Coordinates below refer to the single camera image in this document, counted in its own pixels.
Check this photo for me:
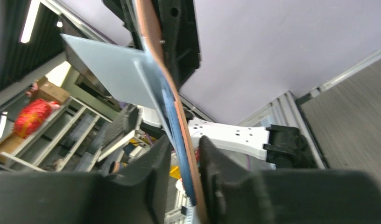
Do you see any tan leather card holder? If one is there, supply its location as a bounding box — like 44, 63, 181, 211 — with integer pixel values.
133, 0, 210, 224

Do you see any black computer keyboard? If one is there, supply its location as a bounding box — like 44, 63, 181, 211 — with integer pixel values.
102, 104, 139, 147

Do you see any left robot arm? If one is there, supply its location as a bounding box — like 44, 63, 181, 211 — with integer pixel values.
151, 0, 316, 168

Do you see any red gold festive bag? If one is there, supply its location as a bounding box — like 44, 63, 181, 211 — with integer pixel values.
13, 98, 61, 139

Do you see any silver grey credit card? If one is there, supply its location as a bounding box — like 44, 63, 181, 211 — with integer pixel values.
61, 34, 155, 109

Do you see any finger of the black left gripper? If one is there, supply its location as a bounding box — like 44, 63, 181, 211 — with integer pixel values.
102, 0, 143, 50
152, 0, 201, 90

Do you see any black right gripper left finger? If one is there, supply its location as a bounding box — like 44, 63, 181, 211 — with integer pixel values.
0, 135, 171, 224

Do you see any metal storage shelf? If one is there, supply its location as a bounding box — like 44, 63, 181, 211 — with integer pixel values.
0, 96, 112, 172

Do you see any light blue card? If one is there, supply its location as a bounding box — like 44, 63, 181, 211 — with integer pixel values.
133, 43, 198, 207

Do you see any brown cardboard box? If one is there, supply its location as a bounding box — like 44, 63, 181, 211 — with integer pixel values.
27, 76, 71, 105

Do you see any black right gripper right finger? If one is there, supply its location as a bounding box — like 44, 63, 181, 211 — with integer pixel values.
199, 136, 381, 224

